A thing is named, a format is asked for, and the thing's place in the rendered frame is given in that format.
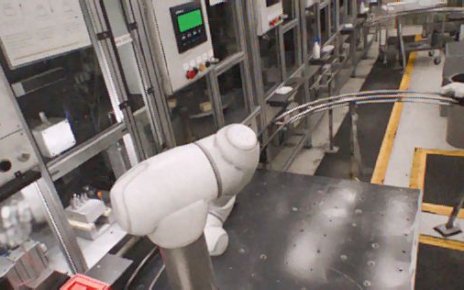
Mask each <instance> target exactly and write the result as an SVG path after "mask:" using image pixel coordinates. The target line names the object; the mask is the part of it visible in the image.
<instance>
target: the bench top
mask: <svg viewBox="0 0 464 290"><path fill-rule="evenodd" d="M305 178H308V180H305ZM362 197H364V199H363V200H362V199H361V198H362ZM236 200H237V201H238V202H239V204H238V205H233V207H232V209H231V211H230V214H229V215H228V216H227V218H226V221H225V222H224V224H223V226H222V229H224V230H225V231H226V234H227V235H228V244H227V246H226V250H225V251H224V252H223V253H222V254H219V255H210V256H211V263H212V265H213V269H214V272H215V281H216V285H217V288H218V290H414V283H415V276H416V273H415V267H416V258H417V251H418V243H419V227H420V218H421V211H422V203H423V189H417V188H411V187H403V186H391V185H385V184H374V183H367V182H362V181H350V180H343V179H336V178H330V177H324V176H319V175H306V174H300V173H289V172H283V171H276V170H265V169H259V168H256V170H255V172H254V174H253V175H252V177H251V179H250V181H249V183H248V184H246V185H245V187H244V188H243V189H242V190H241V191H240V193H238V194H237V195H236ZM314 203H316V205H314ZM300 229H304V231H300ZM164 264H165V263H164V260H163V259H162V256H161V253H160V254H159V255H157V256H156V257H155V259H154V261H152V262H151V263H150V264H149V266H148V267H147V268H146V269H145V270H144V272H142V274H141V275H140V276H139V277H138V278H137V279H136V281H135V282H134V283H133V284H132V285H131V286H130V287H129V288H128V289H127V290H149V287H150V286H151V284H152V282H153V281H154V278H155V276H157V274H158V272H159V271H160V268H161V267H162V266H163V265H164ZM153 290H172V288H171V284H170V278H169V276H168V274H167V271H166V268H165V271H163V272H162V274H161V276H160V279H159V280H158V282H157V283H156V284H155V285H154V288H153Z"/></svg>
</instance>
